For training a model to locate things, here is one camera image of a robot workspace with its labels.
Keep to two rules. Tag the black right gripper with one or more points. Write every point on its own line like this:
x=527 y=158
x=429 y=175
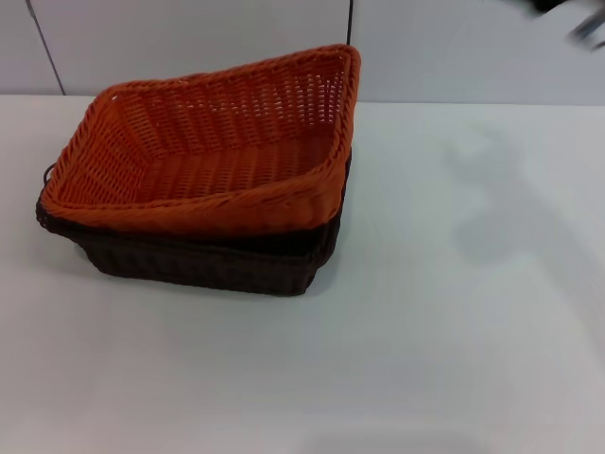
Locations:
x=567 y=4

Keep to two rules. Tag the orange woven basket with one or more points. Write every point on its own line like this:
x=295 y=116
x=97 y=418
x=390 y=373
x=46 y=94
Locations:
x=212 y=142

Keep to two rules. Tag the dark brown woven basket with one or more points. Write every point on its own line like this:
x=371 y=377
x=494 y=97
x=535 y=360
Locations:
x=212 y=265

